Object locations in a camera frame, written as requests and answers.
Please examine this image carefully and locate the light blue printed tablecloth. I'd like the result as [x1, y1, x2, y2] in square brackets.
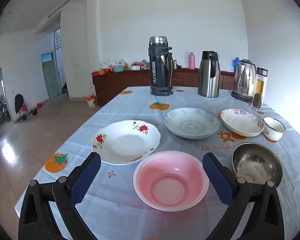
[14, 86, 300, 240]

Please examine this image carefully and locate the stainless steel bowl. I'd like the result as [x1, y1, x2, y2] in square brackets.
[231, 142, 283, 189]

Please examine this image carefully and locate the white plate with red flowers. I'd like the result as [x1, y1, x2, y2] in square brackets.
[91, 120, 161, 165]

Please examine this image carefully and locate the white plastic bucket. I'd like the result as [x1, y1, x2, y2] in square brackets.
[86, 95, 97, 109]

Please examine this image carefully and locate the pink plastic bowl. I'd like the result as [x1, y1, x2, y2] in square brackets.
[133, 151, 210, 212]

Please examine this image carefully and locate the ceiling tube light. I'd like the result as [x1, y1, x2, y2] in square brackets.
[47, 0, 70, 19]

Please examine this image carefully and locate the white enamel bowl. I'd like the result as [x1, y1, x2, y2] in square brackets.
[262, 116, 286, 141]

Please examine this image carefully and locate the mesh food cover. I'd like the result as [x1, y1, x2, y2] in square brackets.
[95, 58, 127, 72]

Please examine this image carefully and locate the colourful cloth pile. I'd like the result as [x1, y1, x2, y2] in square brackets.
[130, 60, 150, 71]

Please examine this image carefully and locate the brown wooden sideboard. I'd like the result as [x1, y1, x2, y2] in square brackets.
[91, 67, 238, 107]

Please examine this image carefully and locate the orange printed box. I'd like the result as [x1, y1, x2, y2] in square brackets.
[91, 69, 113, 77]

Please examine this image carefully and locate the green door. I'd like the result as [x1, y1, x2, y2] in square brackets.
[41, 52, 60, 100]

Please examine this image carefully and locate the stainless steel electric kettle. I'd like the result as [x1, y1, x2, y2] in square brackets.
[231, 59, 257, 103]

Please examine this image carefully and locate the white plate with pink flowers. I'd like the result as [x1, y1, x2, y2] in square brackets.
[220, 108, 265, 137]

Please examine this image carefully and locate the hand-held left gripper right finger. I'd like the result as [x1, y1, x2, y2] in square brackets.
[202, 152, 285, 240]

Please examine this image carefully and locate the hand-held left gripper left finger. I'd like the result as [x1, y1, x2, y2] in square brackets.
[18, 152, 102, 240]

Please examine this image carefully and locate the white plate with blue pattern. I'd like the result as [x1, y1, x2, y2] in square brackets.
[163, 107, 220, 140]

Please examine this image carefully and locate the stainless steel carafe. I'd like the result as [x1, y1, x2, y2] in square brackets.
[197, 51, 221, 98]

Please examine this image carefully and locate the black vacuum flask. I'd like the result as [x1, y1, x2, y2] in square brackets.
[148, 36, 174, 96]

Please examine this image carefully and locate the glass tea bottle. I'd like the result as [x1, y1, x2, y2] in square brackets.
[251, 67, 268, 112]

